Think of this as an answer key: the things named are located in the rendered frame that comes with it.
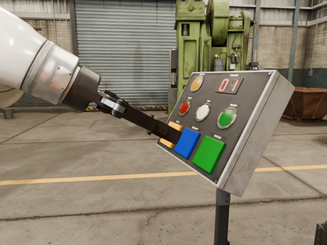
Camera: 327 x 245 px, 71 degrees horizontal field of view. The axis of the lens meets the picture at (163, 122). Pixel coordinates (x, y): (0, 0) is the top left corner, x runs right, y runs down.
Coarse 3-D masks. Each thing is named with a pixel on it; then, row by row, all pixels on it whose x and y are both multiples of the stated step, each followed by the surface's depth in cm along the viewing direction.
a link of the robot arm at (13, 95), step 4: (16, 88) 41; (0, 92) 39; (4, 92) 40; (8, 92) 41; (12, 92) 42; (16, 92) 43; (20, 92) 45; (0, 96) 41; (4, 96) 42; (8, 96) 42; (12, 96) 43; (16, 96) 44; (20, 96) 48; (0, 100) 42; (4, 100) 43; (8, 100) 44; (12, 100) 45; (16, 100) 47; (0, 104) 44; (4, 104) 45; (8, 104) 46; (12, 104) 49
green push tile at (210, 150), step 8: (200, 144) 56; (208, 144) 54; (216, 144) 52; (224, 144) 50; (200, 152) 55; (208, 152) 53; (216, 152) 51; (192, 160) 56; (200, 160) 54; (208, 160) 52; (216, 160) 50; (208, 168) 51
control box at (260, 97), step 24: (192, 72) 78; (216, 72) 66; (240, 72) 57; (264, 72) 50; (192, 96) 71; (216, 96) 61; (240, 96) 53; (264, 96) 48; (288, 96) 51; (168, 120) 77; (192, 120) 65; (216, 120) 57; (240, 120) 50; (264, 120) 49; (240, 144) 48; (264, 144) 51; (192, 168) 56; (216, 168) 50; (240, 168) 49; (240, 192) 50
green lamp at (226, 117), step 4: (224, 112) 55; (228, 112) 54; (232, 112) 53; (220, 116) 56; (224, 116) 54; (228, 116) 53; (232, 116) 52; (220, 120) 55; (224, 120) 54; (228, 120) 53; (220, 124) 54; (224, 124) 53
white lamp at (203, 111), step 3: (204, 105) 63; (207, 105) 62; (201, 108) 63; (204, 108) 62; (207, 108) 61; (198, 111) 64; (201, 111) 63; (204, 111) 62; (207, 111) 61; (198, 114) 64; (201, 114) 62; (204, 114) 61; (198, 117) 63; (201, 117) 62
